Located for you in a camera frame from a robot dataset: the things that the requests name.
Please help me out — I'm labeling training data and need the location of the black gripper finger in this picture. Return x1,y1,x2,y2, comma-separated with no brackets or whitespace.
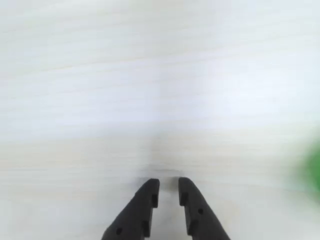
178,177,231,240
100,178,161,240

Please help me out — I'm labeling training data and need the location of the green rubber duck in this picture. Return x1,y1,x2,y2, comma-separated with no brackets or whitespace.
291,139,320,193

